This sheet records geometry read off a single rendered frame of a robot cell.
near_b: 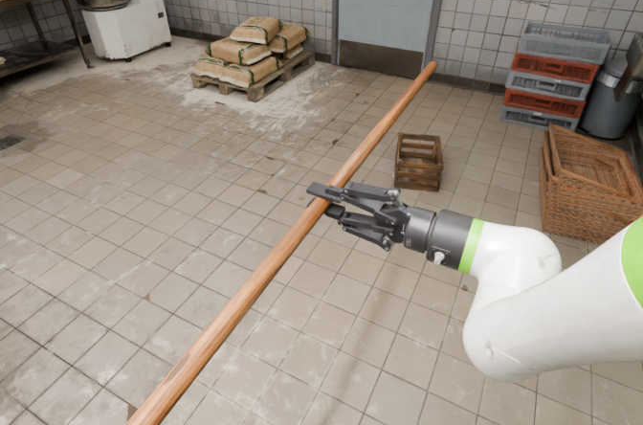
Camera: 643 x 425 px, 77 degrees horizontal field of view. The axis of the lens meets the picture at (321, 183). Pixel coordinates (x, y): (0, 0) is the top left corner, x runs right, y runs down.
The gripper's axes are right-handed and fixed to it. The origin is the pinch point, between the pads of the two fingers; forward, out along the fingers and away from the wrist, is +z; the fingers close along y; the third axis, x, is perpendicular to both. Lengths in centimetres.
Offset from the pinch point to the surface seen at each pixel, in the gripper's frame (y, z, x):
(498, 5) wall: 37, 11, 365
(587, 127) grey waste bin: 113, -86, 313
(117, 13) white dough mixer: 61, 389, 258
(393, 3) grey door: 43, 108, 362
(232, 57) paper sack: 81, 224, 246
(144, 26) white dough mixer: 81, 389, 291
